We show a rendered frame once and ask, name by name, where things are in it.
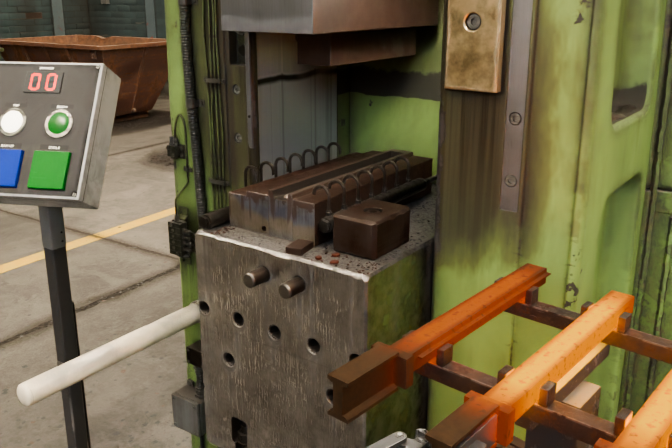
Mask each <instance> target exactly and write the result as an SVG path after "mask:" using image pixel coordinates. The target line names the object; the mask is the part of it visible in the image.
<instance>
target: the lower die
mask: <svg viewBox="0 0 672 448"><path fill-rule="evenodd" d="M390 151H395V152H402V153H403V154H400V155H397V156H395V157H392V158H389V159H386V160H383V161H380V162H377V163H375V164H372V165H369V166H366V167H363V168H360V169H357V170H354V171H352V172H349V173H346V174H343V175H340V176H337V177H334V178H332V179H329V180H326V181H323V182H320V183H317V184H314V185H312V186H309V187H306V188H303V189H300V190H297V191H294V192H292V193H289V194H288V196H287V201H283V200H278V199H274V198H273V191H272V190H276V189H279V188H282V187H285V186H288V185H291V184H294V183H297V182H300V181H303V180H306V179H309V178H312V177H315V176H318V175H321V174H324V173H327V172H330V171H333V170H336V169H339V168H342V167H345V166H348V165H351V164H354V163H357V162H360V161H363V160H366V159H369V158H372V157H375V156H378V155H381V154H384V153H387V152H390ZM398 156H404V157H406V158H407V159H408V160H409V162H410V179H411V181H412V180H415V179H417V178H423V179H426V178H429V177H432V162H433V158H427V157H420V156H413V152H410V151H403V150H396V149H390V150H387V151H384V152H380V151H373V150H372V151H369V152H365V153H358V152H355V153H351V154H348V155H345V156H342V157H339V158H336V159H332V160H329V161H326V162H323V163H320V164H316V165H313V166H310V167H307V168H304V169H300V170H297V171H294V172H291V173H288V174H285V175H281V176H278V177H275V178H272V179H269V180H265V181H262V182H259V183H256V184H253V185H249V186H246V187H243V188H240V189H237V190H234V191H230V192H229V215H230V226H234V227H238V228H242V229H246V230H250V231H254V232H258V233H262V234H266V235H271V236H275V237H279V238H283V239H286V240H290V241H295V240H297V239H302V240H309V241H313V246H314V247H315V246H317V245H320V244H322V243H324V242H326V241H328V240H330V239H332V238H333V231H332V232H330V233H323V232H321V231H320V230H319V227H318V223H319V222H320V221H321V219H322V218H324V217H325V216H327V215H326V211H327V193H326V191H325V190H324V189H322V188H319V189H317V191H316V195H313V194H312V191H313V188H314V187H315V186H316V185H324V186H326V187H327V188H328V184H329V182H330V181H331V180H333V179H338V180H340V181H342V180H343V178H344V176H346V175H347V174H353V175H355V176H356V174H357V173H358V171H359V170H361V169H366V170H370V168H371V167H372V166H373V165H381V166H382V164H383V163H384V162H385V161H387V160H391V161H394V160H395V159H396V158H397V157H398ZM397 165H398V168H399V181H398V182H399V186H400V185H403V184H405V183H406V178H407V163H406V162H405V161H404V160H402V159H399V160H398V161H397ZM385 170H386V173H387V182H386V187H387V191H388V190H391V189H393V188H394V183H395V167H394V166H393V165H392V164H390V163H388V164H386V166H385ZM372 175H373V178H374V194H375V196H377V195H379V194H381V193H382V188H383V172H382V170H381V169H379V168H375V169H374V170H373V173H372ZM359 181H360V198H361V202H362V201H364V200H367V199H368V198H369V194H370V177H369V175H368V174H367V173H361V174H360V177H359ZM344 185H345V187H346V204H347V207H350V206H352V205H354V204H355V203H356V198H357V183H356V181H355V180H354V179H353V178H347V180H346V184H344ZM431 187H432V182H430V183H429V184H427V187H426V189H425V190H423V191H421V192H419V193H417V194H415V195H412V196H410V197H408V198H406V199H403V200H401V201H399V202H397V203H396V204H401V205H406V204H408V203H410V202H412V201H414V200H417V199H419V198H421V197H423V196H425V195H427V194H429V193H431ZM329 191H330V194H331V211H332V214H333V213H335V212H338V211H340V210H341V205H342V187H341V185H340V184H338V183H333V184H332V186H331V189H329ZM262 226H265V227H266V231H265V232H264V231H263V230H262Z"/></svg>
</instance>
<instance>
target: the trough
mask: <svg viewBox="0 0 672 448"><path fill-rule="evenodd" d="M400 154H403V153H402V152H395V151H390V152H387V153H384V154H381V155H378V156H375V157H372V158H369V159H366V160H363V161H360V162H357V163H354V164H351V165H348V166H345V167H342V168H339V169H336V170H333V171H330V172H327V173H324V174H321V175H318V176H315V177H312V178H309V179H306V180H303V181H300V182H297V183H294V184H291V185H288V186H285V187H282V188H279V189H276V190H272V191H273V198H274V199H278V200H283V201H287V198H284V196H285V195H287V194H289V193H292V192H294V191H297V190H300V189H303V188H306V187H309V186H312V185H314V184H317V183H320V182H323V181H326V180H329V179H332V178H334V177H337V176H340V175H343V174H346V173H349V172H352V171H354V170H357V169H360V168H363V167H366V166H369V165H372V164H375V163H377V162H380V161H383V160H386V159H389V158H392V157H395V156H397V155H400Z"/></svg>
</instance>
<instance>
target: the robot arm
mask: <svg viewBox="0 0 672 448"><path fill-rule="evenodd" d="M497 419H498V415H497V414H495V413H494V414H492V415H491V416H490V417H489V418H488V419H487V420H486V421H484V422H483V423H482V424H481V425H480V426H479V427H477V428H476V429H475V430H474V431H473V432H472V433H471V434H469V435H468V436H467V437H466V438H465V439H464V440H463V441H461V442H460V443H459V444H458V445H457V446H456V447H455V448H490V447H491V446H492V445H493V444H495V442H496V432H497ZM427 432H428V431H427V430H426V429H422V428H420V429H416V435H415V439H410V438H407V435H406V433H404V432H401V431H398V432H395V433H393V434H391V435H389V436H387V437H385V438H383V439H381V440H379V441H377V442H375V443H373V444H371V445H370V446H368V447H366V448H432V444H431V443H429V442H428V441H427V440H426V438H425V434H426V433H427Z"/></svg>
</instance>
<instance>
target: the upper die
mask: <svg viewBox="0 0 672 448"><path fill-rule="evenodd" d="M220 1H221V25H222V31H238V32H262V33H287V34H311V35H314V34H327V33H341V32H355V31H368V30H382V29H395V28H409V27H422V26H436V25H438V3H439V0H220Z"/></svg>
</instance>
